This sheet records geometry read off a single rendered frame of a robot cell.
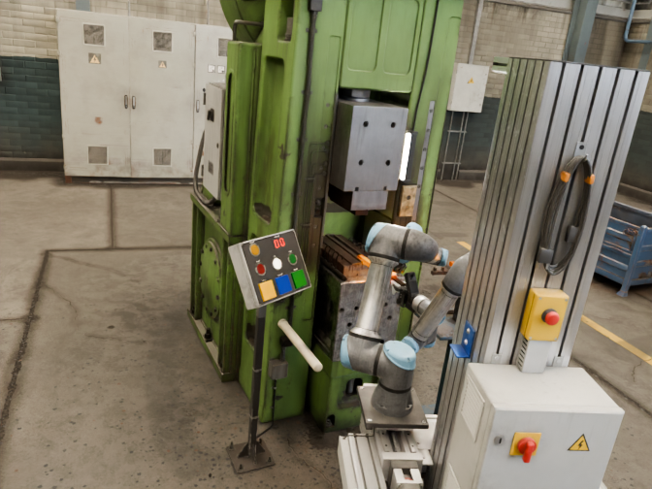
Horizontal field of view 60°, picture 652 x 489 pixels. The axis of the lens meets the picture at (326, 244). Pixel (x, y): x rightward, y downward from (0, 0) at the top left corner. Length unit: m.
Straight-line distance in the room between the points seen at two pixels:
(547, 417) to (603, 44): 10.53
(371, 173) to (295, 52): 0.65
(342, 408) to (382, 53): 1.86
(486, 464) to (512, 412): 0.16
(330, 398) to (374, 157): 1.30
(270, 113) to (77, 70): 4.99
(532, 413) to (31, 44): 7.71
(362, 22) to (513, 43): 7.85
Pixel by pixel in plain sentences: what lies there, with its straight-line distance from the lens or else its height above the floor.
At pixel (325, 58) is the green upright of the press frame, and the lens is 2.68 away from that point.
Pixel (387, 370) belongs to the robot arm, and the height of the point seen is 0.99.
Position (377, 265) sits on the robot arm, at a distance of 2.01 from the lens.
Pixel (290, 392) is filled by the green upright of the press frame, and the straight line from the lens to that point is 3.24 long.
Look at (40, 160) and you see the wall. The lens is 8.58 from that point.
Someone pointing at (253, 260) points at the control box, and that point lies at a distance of 2.39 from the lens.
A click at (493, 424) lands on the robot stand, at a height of 1.18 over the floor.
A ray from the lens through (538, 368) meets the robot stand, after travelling 1.66.
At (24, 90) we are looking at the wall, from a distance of 8.47.
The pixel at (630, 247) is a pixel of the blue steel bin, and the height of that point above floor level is 0.47.
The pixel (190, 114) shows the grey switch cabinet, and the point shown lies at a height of 0.96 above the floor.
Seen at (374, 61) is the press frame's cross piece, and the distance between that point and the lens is 2.81.
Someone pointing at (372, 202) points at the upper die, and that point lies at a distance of 2.77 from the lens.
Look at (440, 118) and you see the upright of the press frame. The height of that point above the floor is 1.71.
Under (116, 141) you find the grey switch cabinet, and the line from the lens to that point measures 7.84.
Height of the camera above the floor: 2.01
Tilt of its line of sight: 19 degrees down
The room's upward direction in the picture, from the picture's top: 6 degrees clockwise
